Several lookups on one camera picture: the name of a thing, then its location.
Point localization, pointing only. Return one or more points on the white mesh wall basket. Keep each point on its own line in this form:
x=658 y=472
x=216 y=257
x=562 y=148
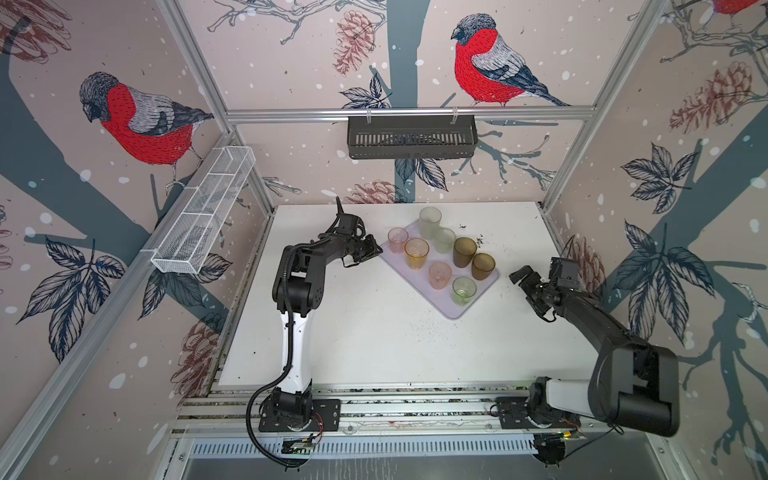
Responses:
x=193 y=234

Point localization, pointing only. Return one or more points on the pale green tall glass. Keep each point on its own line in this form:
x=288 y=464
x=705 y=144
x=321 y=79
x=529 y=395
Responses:
x=429 y=222

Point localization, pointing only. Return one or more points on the bright green glass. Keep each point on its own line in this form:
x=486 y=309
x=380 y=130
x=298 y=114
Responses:
x=464 y=290

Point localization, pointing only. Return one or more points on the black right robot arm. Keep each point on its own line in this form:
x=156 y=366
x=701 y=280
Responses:
x=634 y=383

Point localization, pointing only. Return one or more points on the aluminium rail frame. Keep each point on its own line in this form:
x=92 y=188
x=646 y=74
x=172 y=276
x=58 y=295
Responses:
x=374 y=409

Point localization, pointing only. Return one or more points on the black wire wall basket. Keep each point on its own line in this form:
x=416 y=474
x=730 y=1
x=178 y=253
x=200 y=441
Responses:
x=411 y=137

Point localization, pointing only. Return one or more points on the brown textured glass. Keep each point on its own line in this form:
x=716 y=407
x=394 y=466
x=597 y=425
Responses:
x=483 y=265

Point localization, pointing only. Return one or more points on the dark brown glass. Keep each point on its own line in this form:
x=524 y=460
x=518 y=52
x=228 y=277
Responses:
x=464 y=250

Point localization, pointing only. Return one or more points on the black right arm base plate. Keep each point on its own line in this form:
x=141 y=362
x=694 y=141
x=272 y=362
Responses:
x=516 y=413

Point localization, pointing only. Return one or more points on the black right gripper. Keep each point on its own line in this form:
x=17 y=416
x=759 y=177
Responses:
x=527 y=284

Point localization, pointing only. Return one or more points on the yellow amber glass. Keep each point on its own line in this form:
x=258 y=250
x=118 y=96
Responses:
x=417 y=251

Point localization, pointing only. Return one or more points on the lilac plastic tray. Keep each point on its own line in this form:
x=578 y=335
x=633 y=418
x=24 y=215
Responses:
x=419 y=280

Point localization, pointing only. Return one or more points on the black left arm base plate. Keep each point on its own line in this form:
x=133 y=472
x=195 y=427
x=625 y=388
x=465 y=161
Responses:
x=288 y=415

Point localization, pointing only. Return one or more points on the rose pink glass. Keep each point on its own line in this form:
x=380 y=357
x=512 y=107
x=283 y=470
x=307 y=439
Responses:
x=397 y=239

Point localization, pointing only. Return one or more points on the pale green small glass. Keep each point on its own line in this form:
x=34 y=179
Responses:
x=444 y=240

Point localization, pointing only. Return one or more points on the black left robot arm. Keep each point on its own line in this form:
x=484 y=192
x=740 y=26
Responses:
x=298 y=290

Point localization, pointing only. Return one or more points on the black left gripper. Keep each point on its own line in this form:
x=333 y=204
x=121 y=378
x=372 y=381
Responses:
x=371 y=250

